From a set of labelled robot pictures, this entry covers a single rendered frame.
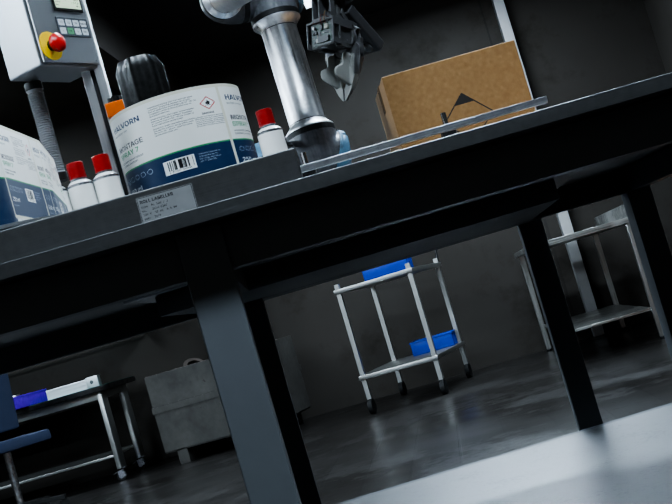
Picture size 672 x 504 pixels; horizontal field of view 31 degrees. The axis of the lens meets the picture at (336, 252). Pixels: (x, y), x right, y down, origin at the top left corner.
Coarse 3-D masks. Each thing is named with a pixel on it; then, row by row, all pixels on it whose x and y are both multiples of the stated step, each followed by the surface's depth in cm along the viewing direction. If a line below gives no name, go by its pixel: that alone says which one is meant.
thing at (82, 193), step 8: (72, 168) 232; (80, 168) 233; (72, 176) 232; (80, 176) 232; (72, 184) 232; (80, 184) 231; (88, 184) 232; (72, 192) 232; (80, 192) 231; (88, 192) 232; (72, 200) 232; (80, 200) 231; (88, 200) 231; (96, 200) 233
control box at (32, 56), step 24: (0, 0) 238; (24, 0) 235; (48, 0) 240; (0, 24) 239; (24, 24) 235; (48, 24) 238; (24, 48) 236; (48, 48) 236; (72, 48) 242; (24, 72) 237; (48, 72) 240; (72, 72) 245
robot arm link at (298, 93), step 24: (264, 0) 277; (288, 0) 278; (264, 24) 278; (288, 24) 278; (288, 48) 276; (288, 72) 276; (288, 96) 275; (312, 96) 276; (288, 120) 277; (312, 120) 273; (312, 144) 271; (336, 144) 272
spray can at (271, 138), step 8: (256, 112) 235; (264, 112) 234; (264, 120) 234; (272, 120) 235; (264, 128) 234; (272, 128) 233; (280, 128) 235; (264, 136) 234; (272, 136) 233; (280, 136) 234; (264, 144) 234; (272, 144) 233; (280, 144) 234; (264, 152) 234; (272, 152) 233
